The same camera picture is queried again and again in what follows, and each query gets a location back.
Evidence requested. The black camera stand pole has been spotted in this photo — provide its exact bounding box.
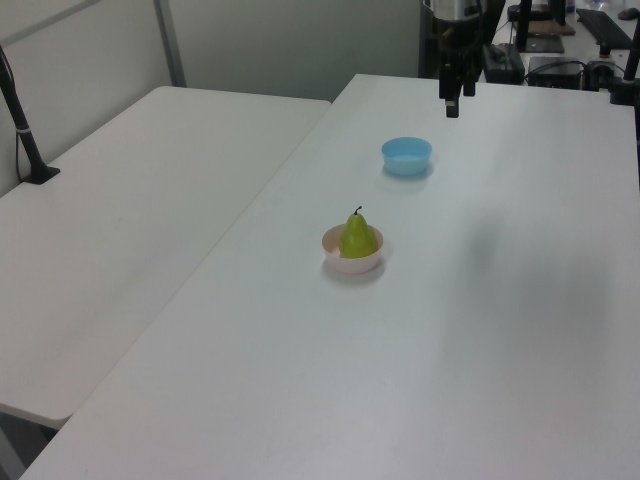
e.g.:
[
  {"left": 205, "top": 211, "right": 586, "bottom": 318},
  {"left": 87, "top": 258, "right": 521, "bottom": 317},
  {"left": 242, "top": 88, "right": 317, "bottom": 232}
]
[{"left": 607, "top": 27, "right": 640, "bottom": 107}]

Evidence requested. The black keyboard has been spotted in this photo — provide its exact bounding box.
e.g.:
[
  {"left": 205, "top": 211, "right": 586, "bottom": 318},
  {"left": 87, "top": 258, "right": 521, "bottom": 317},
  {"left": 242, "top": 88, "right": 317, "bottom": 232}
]
[{"left": 574, "top": 6, "right": 632, "bottom": 45}]

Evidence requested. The black monitor stand pole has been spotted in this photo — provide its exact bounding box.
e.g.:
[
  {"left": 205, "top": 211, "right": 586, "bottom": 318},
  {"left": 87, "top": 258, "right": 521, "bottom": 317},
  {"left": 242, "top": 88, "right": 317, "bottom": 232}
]
[{"left": 514, "top": 0, "right": 534, "bottom": 52}]

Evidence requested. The black electronics box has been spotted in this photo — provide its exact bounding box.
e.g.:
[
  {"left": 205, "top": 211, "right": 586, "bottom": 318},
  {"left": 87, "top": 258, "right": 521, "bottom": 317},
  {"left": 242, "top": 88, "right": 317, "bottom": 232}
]
[{"left": 526, "top": 55, "right": 585, "bottom": 87}]

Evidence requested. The brown wooden board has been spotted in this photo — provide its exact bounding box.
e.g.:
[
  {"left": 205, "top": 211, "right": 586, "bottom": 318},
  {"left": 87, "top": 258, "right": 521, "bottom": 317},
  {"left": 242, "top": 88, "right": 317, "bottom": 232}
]
[{"left": 505, "top": 18, "right": 577, "bottom": 37}]

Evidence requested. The blue bowl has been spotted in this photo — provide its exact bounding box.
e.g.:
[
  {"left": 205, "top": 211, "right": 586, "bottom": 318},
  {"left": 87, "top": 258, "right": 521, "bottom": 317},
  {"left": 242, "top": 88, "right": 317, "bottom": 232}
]
[{"left": 381, "top": 135, "right": 433, "bottom": 177}]

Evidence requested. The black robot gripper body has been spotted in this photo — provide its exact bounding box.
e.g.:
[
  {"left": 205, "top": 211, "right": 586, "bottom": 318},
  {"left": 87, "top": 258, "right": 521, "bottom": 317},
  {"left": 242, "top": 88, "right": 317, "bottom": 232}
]
[{"left": 435, "top": 17, "right": 485, "bottom": 81}]

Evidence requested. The green pear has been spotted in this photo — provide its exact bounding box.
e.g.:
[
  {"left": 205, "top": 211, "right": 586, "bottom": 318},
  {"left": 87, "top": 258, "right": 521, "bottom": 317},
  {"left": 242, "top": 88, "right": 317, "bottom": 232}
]
[{"left": 338, "top": 205, "right": 379, "bottom": 260}]

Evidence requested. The pink bowl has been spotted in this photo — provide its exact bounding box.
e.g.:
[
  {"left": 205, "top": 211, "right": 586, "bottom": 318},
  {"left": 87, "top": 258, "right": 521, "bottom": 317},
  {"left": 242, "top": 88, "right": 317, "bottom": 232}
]
[{"left": 320, "top": 224, "right": 387, "bottom": 275}]

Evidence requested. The black flat pad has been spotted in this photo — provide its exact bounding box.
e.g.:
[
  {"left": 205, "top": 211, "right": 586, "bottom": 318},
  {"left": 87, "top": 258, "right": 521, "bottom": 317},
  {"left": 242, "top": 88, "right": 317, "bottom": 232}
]
[{"left": 522, "top": 33, "right": 566, "bottom": 54}]

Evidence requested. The black device with green mark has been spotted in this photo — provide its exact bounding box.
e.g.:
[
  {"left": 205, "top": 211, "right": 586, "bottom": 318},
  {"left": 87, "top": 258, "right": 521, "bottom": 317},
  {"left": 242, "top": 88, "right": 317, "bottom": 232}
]
[{"left": 481, "top": 43, "right": 525, "bottom": 84}]

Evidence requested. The black camera stand with clamp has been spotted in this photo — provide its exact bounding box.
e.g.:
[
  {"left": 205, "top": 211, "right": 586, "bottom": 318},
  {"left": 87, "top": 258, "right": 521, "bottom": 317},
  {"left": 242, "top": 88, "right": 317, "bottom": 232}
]
[{"left": 0, "top": 43, "right": 62, "bottom": 185}]

